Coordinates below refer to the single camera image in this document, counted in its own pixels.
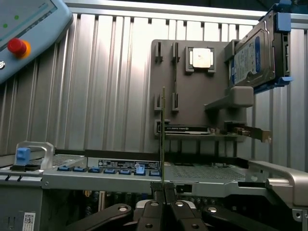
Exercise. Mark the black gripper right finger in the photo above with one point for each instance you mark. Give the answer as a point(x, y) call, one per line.
point(183, 216)

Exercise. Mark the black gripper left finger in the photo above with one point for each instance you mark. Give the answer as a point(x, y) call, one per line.
point(146, 216)

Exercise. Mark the green motherboard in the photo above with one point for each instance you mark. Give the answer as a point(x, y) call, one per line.
point(108, 198)

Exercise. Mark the blue plastic slot clip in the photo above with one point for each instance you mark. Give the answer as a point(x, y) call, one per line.
point(125, 171)
point(80, 169)
point(94, 170)
point(110, 170)
point(154, 172)
point(64, 169)

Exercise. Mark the light blue raised slot clip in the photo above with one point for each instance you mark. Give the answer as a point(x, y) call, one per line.
point(140, 170)

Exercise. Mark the black printed case label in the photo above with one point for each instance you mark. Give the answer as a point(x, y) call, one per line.
point(127, 164)

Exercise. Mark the silver open PC case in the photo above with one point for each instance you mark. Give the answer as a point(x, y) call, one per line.
point(72, 178)

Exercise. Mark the white QR code sticker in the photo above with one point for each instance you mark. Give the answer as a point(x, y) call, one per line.
point(29, 219)

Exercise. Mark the grey parts rack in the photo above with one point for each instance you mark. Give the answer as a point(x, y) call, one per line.
point(199, 96)

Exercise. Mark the blue plastic case latch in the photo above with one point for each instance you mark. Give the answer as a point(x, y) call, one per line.
point(23, 156)

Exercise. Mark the silver CPU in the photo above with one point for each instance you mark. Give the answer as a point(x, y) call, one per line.
point(201, 57)

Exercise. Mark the hard disk with blue carrier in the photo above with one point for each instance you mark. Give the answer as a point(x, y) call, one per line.
point(252, 60)

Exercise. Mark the red emergency stop button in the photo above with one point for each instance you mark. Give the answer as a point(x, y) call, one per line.
point(17, 47)

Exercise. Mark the blue-grey teach pendant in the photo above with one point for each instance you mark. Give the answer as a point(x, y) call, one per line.
point(36, 29)

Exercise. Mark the graphics card with metal bracket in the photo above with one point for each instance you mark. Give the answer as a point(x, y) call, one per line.
point(187, 130)

